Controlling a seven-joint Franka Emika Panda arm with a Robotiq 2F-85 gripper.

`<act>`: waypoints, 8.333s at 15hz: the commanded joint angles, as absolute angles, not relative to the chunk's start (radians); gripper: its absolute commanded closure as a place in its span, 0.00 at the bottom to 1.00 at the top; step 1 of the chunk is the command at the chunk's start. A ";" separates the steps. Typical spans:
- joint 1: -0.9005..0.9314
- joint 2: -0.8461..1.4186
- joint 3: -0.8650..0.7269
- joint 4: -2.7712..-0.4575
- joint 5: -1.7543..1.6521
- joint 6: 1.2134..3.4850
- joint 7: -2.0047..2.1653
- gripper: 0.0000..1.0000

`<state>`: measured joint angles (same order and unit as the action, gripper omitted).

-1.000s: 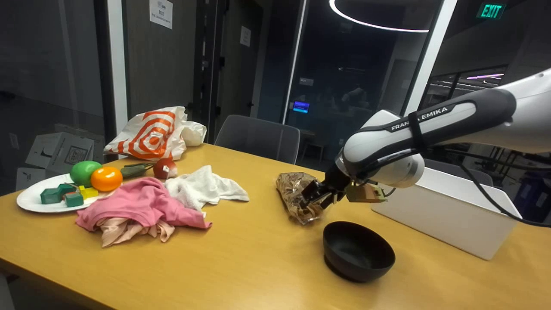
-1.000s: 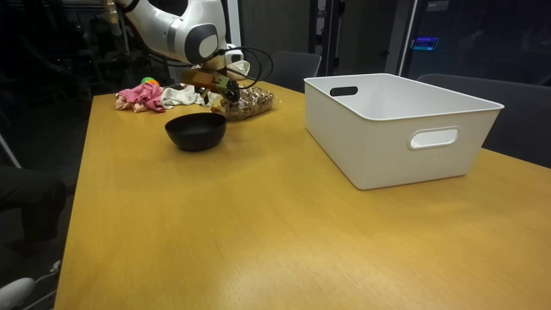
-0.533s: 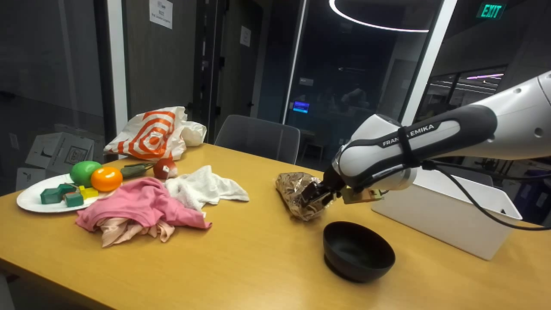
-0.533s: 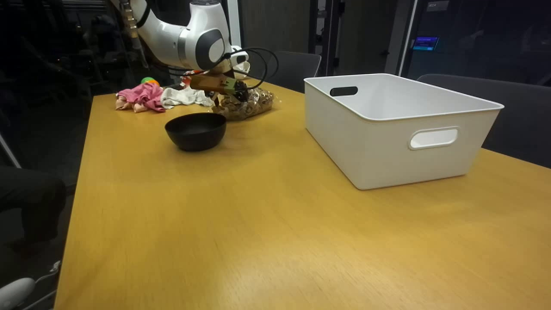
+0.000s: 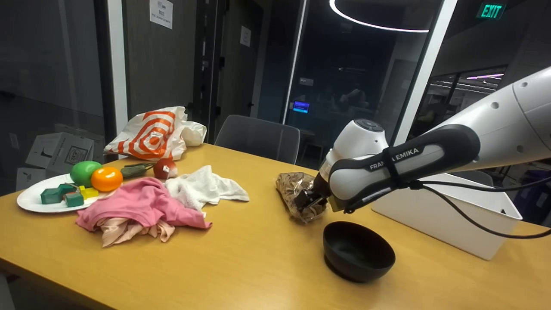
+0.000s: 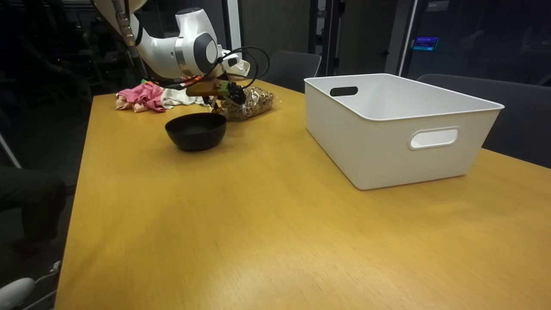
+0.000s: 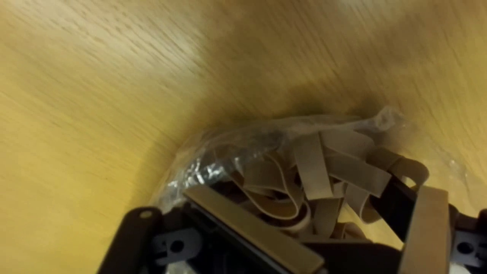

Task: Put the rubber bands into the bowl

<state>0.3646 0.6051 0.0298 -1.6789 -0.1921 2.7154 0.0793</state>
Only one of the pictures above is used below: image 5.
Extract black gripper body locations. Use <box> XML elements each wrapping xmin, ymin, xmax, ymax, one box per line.
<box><xmin>293</xmin><ymin>171</ymin><xmax>334</xmax><ymax>210</ymax></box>

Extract brown snack bag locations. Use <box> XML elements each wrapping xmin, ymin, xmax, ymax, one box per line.
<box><xmin>274</xmin><ymin>171</ymin><xmax>329</xmax><ymax>226</ymax></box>

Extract black bowl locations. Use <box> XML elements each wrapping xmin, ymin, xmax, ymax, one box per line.
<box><xmin>322</xmin><ymin>221</ymin><xmax>398</xmax><ymax>285</ymax></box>

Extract grey office chair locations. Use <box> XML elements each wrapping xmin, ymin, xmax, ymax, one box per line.
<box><xmin>214</xmin><ymin>112</ymin><xmax>303</xmax><ymax>166</ymax></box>

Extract blue lit screen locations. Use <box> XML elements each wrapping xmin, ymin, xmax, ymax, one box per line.
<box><xmin>289</xmin><ymin>100</ymin><xmax>312</xmax><ymax>116</ymax></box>

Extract white cloth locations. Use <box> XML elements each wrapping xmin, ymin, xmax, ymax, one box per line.
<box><xmin>164</xmin><ymin>164</ymin><xmax>252</xmax><ymax>214</ymax></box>

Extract white plastic storage bin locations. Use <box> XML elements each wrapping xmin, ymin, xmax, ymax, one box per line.
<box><xmin>369</xmin><ymin>171</ymin><xmax>524</xmax><ymax>262</ymax></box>

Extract red toy apple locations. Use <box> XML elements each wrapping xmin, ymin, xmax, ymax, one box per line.
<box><xmin>152</xmin><ymin>159</ymin><xmax>179</xmax><ymax>181</ymax></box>

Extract pink cloth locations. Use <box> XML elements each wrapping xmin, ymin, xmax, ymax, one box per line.
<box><xmin>76</xmin><ymin>176</ymin><xmax>214</xmax><ymax>248</ymax></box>

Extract small paper door notice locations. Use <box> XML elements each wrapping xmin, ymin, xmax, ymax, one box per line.
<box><xmin>238</xmin><ymin>24</ymin><xmax>253</xmax><ymax>50</ymax></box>

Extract dark green toy cucumber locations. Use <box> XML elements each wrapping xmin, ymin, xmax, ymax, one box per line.
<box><xmin>119</xmin><ymin>162</ymin><xmax>155</xmax><ymax>181</ymax></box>

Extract orange toy fruit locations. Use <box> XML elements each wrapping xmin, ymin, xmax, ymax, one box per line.
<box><xmin>90</xmin><ymin>166</ymin><xmax>124</xmax><ymax>195</ymax></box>

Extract yellow toy block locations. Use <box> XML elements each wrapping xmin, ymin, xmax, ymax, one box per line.
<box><xmin>78</xmin><ymin>185</ymin><xmax>102</xmax><ymax>202</ymax></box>

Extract green toy fruit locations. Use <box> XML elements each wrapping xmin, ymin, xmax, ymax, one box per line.
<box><xmin>69</xmin><ymin>161</ymin><xmax>104</xmax><ymax>188</ymax></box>

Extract green toy block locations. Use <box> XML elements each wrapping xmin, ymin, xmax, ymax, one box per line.
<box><xmin>57</xmin><ymin>181</ymin><xmax>79</xmax><ymax>197</ymax></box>
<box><xmin>62</xmin><ymin>192</ymin><xmax>86</xmax><ymax>209</ymax></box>
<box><xmin>40</xmin><ymin>186</ymin><xmax>66</xmax><ymax>207</ymax></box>

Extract stacked cardboard boxes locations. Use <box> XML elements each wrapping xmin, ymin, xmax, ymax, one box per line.
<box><xmin>16</xmin><ymin>131</ymin><xmax>97</xmax><ymax>192</ymax></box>

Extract green exit sign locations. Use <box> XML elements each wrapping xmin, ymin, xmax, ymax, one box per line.
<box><xmin>475</xmin><ymin>2</ymin><xmax>508</xmax><ymax>21</ymax></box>

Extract white plate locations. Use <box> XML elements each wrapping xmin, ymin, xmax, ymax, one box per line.
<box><xmin>16</xmin><ymin>173</ymin><xmax>112</xmax><ymax>216</ymax></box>

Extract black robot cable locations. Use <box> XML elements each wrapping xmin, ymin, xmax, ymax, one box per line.
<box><xmin>408</xmin><ymin>176</ymin><xmax>551</xmax><ymax>241</ymax></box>

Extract ring ceiling light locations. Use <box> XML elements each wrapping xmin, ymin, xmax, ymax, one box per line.
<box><xmin>327</xmin><ymin>0</ymin><xmax>434</xmax><ymax>37</ymax></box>

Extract white paper wall notice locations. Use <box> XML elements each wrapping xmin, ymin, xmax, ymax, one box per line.
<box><xmin>148</xmin><ymin>0</ymin><xmax>176</xmax><ymax>31</ymax></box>

